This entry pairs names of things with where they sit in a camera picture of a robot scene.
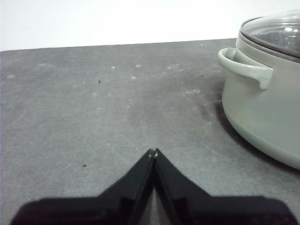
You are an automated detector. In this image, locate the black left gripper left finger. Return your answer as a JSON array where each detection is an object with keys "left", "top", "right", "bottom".
[{"left": 9, "top": 149, "right": 154, "bottom": 225}]

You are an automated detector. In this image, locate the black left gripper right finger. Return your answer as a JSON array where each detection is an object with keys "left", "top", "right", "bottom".
[{"left": 153, "top": 148, "right": 300, "bottom": 225}]

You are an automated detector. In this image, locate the glass lid with green knob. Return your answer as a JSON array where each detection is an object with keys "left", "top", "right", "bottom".
[{"left": 240, "top": 9, "right": 300, "bottom": 58}]

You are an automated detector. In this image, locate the pale green electric pot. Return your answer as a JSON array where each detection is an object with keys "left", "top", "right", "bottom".
[{"left": 217, "top": 35, "right": 300, "bottom": 171}]

